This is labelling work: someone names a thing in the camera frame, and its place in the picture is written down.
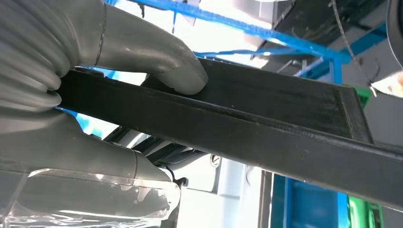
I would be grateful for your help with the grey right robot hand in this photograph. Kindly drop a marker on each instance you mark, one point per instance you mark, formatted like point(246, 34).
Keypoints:
point(63, 151)

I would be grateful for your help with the green plastic crate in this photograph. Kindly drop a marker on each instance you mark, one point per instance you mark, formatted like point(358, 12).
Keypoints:
point(364, 96)
point(362, 214)

